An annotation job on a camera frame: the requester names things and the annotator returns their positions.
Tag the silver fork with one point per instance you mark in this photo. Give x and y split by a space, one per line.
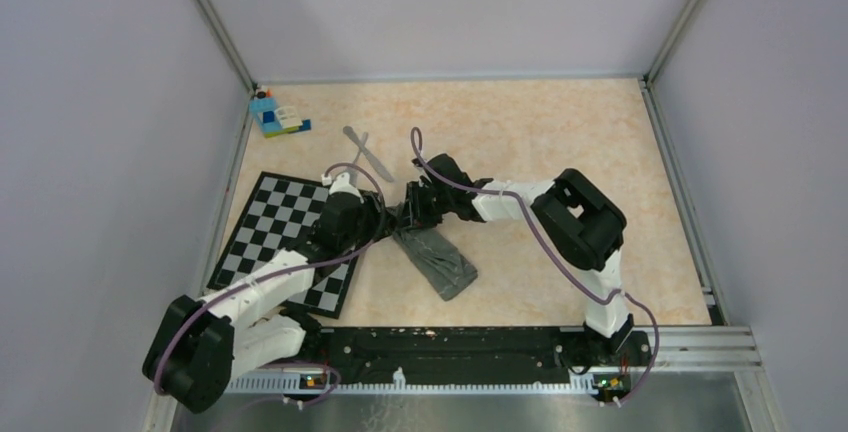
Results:
353 173

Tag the grey cloth napkin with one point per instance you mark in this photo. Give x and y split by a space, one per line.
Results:
447 270

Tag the grey slotted cable duct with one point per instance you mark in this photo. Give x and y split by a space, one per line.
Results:
294 383

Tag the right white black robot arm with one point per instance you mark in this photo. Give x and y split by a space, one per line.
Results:
568 214

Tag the colourful toy brick block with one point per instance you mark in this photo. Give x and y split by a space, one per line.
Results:
272 118

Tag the silver table knife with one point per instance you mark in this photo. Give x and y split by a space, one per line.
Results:
376 164

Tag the black white checkerboard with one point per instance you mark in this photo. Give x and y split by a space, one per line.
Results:
279 209

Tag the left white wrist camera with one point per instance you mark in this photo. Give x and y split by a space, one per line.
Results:
341 183

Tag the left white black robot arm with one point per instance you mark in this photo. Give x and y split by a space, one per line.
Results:
203 344

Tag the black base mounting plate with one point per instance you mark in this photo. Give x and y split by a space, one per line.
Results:
469 356

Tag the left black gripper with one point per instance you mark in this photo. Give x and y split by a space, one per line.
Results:
383 222

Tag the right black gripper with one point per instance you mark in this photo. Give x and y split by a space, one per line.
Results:
414 215

